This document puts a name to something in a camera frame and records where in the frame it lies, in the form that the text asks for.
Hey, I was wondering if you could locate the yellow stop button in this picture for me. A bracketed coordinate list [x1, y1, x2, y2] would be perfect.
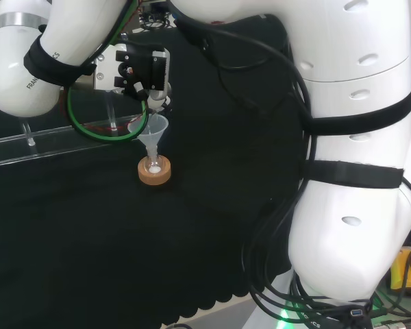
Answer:
[389, 245, 411, 296]

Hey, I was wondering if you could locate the clear acrylic funnel stand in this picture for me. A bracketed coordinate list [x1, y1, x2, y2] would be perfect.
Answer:
[0, 91, 148, 168]

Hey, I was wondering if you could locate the translucent plastic funnel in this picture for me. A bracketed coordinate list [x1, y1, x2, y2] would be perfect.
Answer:
[127, 114, 169, 159]

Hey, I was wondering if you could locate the cork ring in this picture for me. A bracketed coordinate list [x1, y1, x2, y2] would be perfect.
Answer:
[137, 155, 173, 186]

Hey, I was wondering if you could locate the green cable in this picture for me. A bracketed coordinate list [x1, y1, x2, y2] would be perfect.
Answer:
[66, 0, 150, 142]

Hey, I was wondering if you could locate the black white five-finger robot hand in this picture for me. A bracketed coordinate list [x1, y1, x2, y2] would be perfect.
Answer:
[94, 42, 173, 114]

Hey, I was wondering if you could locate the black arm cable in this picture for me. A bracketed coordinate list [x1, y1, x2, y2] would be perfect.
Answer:
[173, 12, 316, 329]

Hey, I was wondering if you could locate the black bench cloth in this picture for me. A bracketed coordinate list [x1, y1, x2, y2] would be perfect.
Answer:
[0, 29, 316, 329]

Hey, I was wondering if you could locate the clear round-bottom flask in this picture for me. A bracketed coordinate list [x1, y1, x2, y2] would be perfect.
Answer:
[146, 150, 163, 174]

